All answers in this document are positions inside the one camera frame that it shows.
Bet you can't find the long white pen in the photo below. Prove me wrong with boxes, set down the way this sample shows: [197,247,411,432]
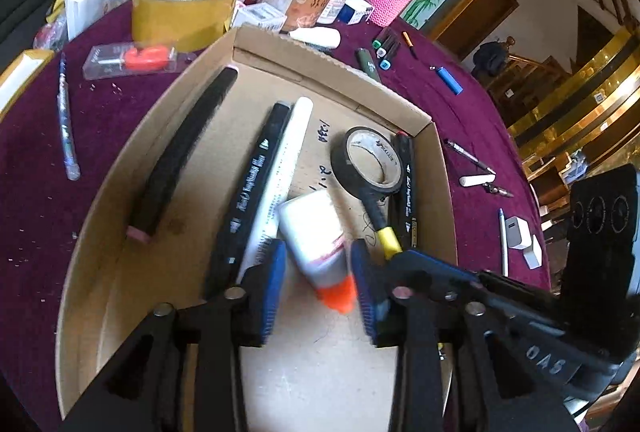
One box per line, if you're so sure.
[239,96,314,273]

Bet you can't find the black marker pink end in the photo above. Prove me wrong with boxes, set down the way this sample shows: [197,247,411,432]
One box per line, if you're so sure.
[127,66,240,245]

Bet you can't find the dark green pen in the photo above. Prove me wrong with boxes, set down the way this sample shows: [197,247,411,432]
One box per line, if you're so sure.
[355,47,382,83]

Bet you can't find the white eraser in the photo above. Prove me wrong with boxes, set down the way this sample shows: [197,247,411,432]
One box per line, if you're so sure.
[288,27,342,50]

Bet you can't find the small clear plastic box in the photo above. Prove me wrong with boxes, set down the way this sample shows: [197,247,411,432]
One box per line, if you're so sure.
[231,2,286,33]

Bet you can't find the black marker white ends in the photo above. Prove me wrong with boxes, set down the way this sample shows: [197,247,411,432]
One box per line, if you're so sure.
[204,100,294,299]

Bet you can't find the black pen yellow end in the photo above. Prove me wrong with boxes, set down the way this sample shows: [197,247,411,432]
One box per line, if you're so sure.
[361,194,402,259]

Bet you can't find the small white labelled box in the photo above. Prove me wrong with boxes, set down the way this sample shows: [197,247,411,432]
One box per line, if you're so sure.
[522,235,543,271]

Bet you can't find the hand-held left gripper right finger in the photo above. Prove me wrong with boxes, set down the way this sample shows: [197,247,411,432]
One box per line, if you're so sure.
[350,239,571,432]

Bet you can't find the white paper bag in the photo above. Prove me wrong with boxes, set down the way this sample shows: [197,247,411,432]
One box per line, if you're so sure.
[62,0,111,40]

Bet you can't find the black grip retractable gel pen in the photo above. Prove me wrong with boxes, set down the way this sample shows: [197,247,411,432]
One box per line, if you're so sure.
[482,181,515,199]

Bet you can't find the capped clear gel pen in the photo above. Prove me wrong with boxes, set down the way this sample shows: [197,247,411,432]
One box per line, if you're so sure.
[444,139,497,175]

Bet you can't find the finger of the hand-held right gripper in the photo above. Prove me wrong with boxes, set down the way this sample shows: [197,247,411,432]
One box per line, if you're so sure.
[397,249,546,328]

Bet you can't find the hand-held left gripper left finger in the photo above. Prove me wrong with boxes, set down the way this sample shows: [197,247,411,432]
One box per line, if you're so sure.
[60,239,288,432]

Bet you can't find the blue patterned pen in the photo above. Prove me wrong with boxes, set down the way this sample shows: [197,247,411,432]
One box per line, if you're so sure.
[57,52,82,182]

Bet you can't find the white glue bottle orange cap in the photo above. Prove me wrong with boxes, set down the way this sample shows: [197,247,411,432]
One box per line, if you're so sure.
[277,189,359,313]

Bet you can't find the brown packing tape roll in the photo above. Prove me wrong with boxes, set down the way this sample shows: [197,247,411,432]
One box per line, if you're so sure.
[130,0,240,53]

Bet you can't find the white power adapter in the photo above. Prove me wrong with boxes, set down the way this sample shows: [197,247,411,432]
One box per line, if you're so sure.
[503,215,532,249]

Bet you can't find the gold edged flat box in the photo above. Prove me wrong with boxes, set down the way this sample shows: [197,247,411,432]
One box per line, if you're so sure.
[0,48,55,123]

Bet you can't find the dark jacket on post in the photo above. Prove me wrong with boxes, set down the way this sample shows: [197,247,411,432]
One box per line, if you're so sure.
[472,36,516,83]

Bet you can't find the thin white pen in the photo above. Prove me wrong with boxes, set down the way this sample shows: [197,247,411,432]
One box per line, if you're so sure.
[498,208,510,278]

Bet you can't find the black tape roll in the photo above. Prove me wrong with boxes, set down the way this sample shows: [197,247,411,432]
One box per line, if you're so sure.
[329,126,414,203]

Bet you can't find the red utility knife in packaging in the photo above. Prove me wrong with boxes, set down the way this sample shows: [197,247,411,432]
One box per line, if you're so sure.
[82,42,184,80]

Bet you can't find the blue battery pack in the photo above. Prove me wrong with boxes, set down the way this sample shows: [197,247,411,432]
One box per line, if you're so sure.
[437,66,464,95]

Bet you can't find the cardboard box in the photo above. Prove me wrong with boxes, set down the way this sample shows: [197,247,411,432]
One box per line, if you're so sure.
[56,25,459,424]

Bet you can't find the crumpled plastic bag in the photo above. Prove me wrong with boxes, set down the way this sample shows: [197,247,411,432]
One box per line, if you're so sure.
[32,18,69,53]

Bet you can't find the black marker teal cap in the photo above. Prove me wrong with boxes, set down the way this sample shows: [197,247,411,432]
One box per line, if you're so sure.
[379,34,402,71]

